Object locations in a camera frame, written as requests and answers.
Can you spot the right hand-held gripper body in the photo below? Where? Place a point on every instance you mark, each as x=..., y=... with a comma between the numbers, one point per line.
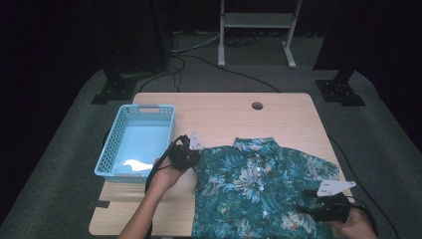
x=331, y=202

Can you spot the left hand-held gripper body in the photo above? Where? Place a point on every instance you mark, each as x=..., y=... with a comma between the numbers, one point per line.
x=185, y=152

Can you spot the teal floral print shirt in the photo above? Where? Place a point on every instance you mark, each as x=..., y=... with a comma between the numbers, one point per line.
x=255, y=189

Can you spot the person's left hand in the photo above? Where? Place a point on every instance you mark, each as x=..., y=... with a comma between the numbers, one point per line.
x=166, y=176

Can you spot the person's right hand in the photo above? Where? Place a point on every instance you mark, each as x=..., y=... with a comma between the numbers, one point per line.
x=355, y=227

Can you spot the light blue plastic basket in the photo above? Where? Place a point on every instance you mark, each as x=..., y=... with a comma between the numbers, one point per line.
x=136, y=142

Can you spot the black stand base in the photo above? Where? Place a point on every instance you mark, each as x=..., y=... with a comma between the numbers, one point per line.
x=114, y=89
x=338, y=91

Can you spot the white metal stand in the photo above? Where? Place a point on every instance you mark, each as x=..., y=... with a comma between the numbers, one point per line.
x=255, y=20

